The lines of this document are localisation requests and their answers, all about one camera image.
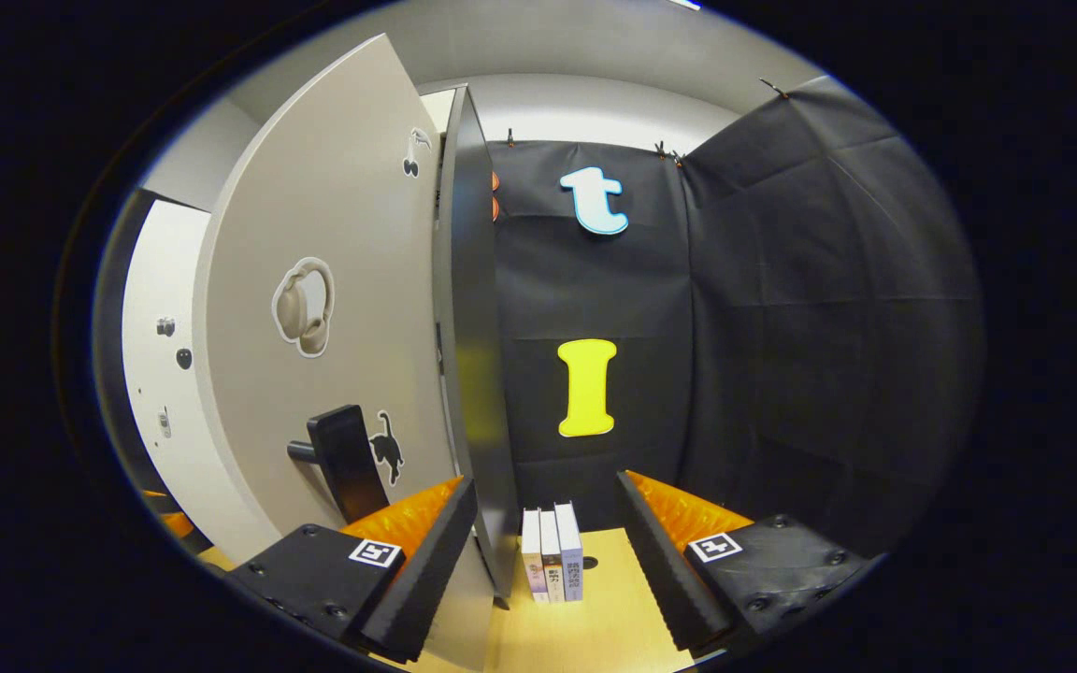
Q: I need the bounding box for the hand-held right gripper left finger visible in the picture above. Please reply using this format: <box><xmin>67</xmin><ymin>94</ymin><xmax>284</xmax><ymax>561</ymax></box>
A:
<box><xmin>225</xmin><ymin>474</ymin><xmax>481</xmax><ymax>663</ymax></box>

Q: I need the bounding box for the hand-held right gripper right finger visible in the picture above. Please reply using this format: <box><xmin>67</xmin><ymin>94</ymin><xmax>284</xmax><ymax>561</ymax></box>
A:
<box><xmin>617</xmin><ymin>467</ymin><xmax>881</xmax><ymax>655</ymax></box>

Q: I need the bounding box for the lilac book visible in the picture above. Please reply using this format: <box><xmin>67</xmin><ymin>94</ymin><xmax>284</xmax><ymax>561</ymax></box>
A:
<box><xmin>553</xmin><ymin>501</ymin><xmax>586</xmax><ymax>602</ymax></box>

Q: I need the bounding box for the pink white book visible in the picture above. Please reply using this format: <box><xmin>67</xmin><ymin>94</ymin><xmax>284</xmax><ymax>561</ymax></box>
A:
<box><xmin>521</xmin><ymin>508</ymin><xmax>549</xmax><ymax>604</ymax></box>

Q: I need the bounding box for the white orange book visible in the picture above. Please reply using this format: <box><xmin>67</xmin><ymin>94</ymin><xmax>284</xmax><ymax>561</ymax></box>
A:
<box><xmin>538</xmin><ymin>509</ymin><xmax>566</xmax><ymax>604</ymax></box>

